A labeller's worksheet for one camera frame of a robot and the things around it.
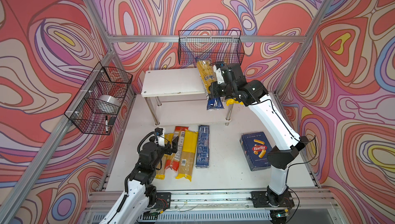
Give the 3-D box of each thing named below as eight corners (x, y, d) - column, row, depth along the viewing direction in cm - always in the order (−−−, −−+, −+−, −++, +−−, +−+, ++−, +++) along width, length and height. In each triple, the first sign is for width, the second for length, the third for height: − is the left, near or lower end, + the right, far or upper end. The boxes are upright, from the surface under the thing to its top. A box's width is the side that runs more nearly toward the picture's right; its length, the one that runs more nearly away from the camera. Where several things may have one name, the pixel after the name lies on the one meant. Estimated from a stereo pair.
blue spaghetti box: (195, 167, 85) (195, 165, 82) (198, 127, 102) (197, 124, 99) (208, 168, 85) (209, 166, 82) (209, 128, 102) (209, 125, 99)
